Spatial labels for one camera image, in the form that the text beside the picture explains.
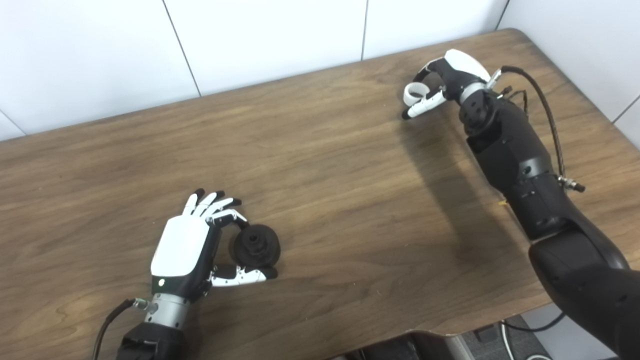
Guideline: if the thin black wire loop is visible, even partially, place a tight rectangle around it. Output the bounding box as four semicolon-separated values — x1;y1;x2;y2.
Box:
500;86;530;118

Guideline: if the round black part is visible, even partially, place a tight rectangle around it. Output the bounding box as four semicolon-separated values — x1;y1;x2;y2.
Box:
229;224;282;268

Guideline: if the black floor cable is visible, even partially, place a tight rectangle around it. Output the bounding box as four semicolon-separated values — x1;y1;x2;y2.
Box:
501;311;567;333

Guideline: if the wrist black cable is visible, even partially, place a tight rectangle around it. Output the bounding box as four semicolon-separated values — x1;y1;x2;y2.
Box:
492;65;586;193
92;298;151;360

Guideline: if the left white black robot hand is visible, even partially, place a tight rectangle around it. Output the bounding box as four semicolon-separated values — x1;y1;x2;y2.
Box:
150;188;279;306

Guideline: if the white floor cable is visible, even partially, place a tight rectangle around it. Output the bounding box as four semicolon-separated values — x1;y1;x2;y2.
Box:
500;322;516;360

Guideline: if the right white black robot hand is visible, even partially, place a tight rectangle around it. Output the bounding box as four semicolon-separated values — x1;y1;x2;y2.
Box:
401;48;493;121

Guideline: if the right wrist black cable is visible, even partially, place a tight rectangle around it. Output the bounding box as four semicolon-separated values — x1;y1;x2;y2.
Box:
492;65;586;193

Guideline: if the white ring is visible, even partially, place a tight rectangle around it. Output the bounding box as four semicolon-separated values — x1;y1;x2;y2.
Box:
403;82;431;107

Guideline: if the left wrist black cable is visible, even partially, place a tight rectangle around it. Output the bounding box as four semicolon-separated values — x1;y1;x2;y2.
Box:
92;298;151;360

